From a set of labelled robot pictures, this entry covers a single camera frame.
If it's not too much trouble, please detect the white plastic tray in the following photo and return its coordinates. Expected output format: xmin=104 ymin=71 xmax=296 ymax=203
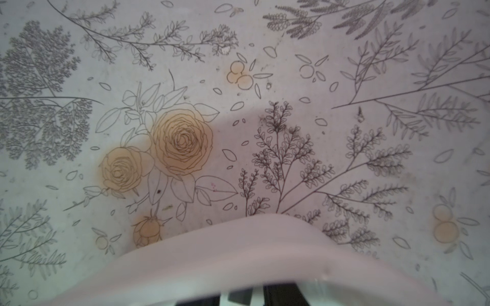
xmin=48 ymin=214 xmax=445 ymax=305

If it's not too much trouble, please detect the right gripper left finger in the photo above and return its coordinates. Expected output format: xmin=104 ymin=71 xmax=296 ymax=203
xmin=176 ymin=295 xmax=221 ymax=306

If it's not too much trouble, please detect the staple strip in tray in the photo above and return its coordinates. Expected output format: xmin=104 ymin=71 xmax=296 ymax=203
xmin=228 ymin=288 xmax=253 ymax=306

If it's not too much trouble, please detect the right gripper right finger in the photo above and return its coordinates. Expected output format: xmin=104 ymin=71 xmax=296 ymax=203
xmin=263 ymin=284 xmax=310 ymax=306

